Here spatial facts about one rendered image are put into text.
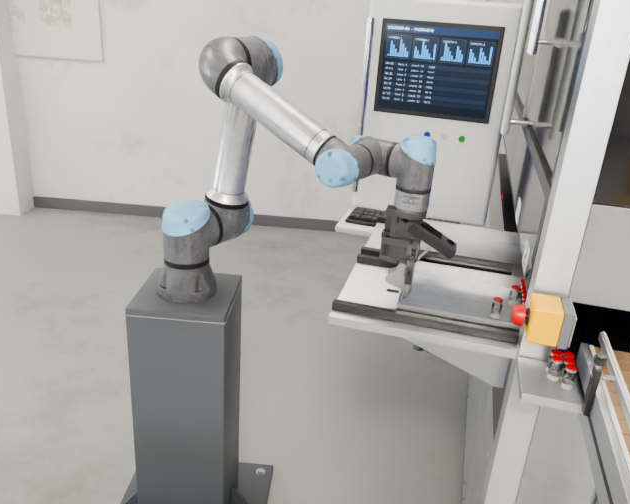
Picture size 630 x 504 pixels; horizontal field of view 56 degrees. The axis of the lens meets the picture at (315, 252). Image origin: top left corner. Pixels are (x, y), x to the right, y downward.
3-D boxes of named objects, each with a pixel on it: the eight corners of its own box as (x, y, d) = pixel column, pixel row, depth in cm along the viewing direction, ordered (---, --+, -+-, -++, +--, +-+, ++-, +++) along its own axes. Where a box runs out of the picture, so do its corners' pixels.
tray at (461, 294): (544, 294, 147) (547, 281, 146) (556, 346, 124) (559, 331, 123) (408, 271, 155) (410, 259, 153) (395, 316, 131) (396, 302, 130)
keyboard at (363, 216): (462, 228, 212) (463, 221, 211) (459, 241, 199) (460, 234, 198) (354, 210, 221) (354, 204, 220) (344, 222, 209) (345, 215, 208)
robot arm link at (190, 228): (152, 256, 151) (150, 205, 146) (190, 241, 162) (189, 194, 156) (186, 269, 145) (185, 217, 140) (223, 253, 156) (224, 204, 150)
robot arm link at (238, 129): (184, 236, 160) (212, 29, 135) (221, 222, 172) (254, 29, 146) (216, 256, 155) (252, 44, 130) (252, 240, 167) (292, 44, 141)
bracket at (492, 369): (502, 381, 137) (513, 332, 132) (502, 388, 135) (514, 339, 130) (358, 352, 145) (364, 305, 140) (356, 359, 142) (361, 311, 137)
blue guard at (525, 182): (503, 128, 295) (511, 91, 288) (531, 290, 121) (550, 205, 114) (502, 128, 295) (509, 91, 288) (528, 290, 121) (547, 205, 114)
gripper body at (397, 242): (383, 250, 137) (389, 200, 132) (421, 256, 135) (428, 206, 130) (378, 262, 130) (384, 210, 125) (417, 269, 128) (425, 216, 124)
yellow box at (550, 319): (562, 331, 114) (571, 298, 111) (567, 350, 107) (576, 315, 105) (521, 324, 115) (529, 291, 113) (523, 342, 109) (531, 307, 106)
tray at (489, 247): (534, 246, 178) (537, 235, 177) (542, 281, 155) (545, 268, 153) (421, 229, 185) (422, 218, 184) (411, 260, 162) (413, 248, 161)
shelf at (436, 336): (532, 246, 183) (533, 240, 182) (556, 367, 120) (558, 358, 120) (378, 223, 193) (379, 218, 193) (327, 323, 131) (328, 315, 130)
